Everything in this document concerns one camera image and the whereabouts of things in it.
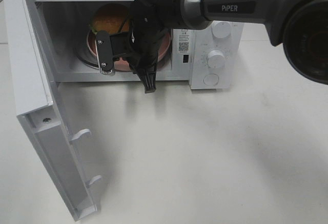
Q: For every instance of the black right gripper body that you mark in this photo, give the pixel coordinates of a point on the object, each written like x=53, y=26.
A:
x=140, y=36

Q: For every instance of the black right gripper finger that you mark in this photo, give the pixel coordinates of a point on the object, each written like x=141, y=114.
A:
x=147, y=75

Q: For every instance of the pink round plate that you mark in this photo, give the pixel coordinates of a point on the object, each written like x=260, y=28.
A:
x=123, y=65

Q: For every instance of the burger with lettuce and tomato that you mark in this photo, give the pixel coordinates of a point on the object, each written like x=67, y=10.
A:
x=112, y=18

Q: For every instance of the white round door button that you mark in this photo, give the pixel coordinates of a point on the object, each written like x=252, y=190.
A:
x=211, y=79

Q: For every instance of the white microwave door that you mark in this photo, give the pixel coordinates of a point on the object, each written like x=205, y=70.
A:
x=40, y=109

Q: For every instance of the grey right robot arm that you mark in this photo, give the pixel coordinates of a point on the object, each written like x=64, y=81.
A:
x=299, y=25

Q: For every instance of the white warning label sticker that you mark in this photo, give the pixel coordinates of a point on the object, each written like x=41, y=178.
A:
x=183, y=40

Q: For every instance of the white microwave oven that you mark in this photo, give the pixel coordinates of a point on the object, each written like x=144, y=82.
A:
x=61, y=32

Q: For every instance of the glass microwave turntable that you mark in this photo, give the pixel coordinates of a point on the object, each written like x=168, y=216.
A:
x=82, y=53

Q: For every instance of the white lower microwave knob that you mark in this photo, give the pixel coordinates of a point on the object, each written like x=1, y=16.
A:
x=216, y=59

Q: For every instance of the white microwave knob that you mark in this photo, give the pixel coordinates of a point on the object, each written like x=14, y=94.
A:
x=216, y=59
x=221, y=29

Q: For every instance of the white upper microwave knob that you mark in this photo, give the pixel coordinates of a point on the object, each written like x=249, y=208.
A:
x=221, y=29

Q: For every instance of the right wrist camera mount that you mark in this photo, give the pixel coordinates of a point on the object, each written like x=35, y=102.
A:
x=104, y=53

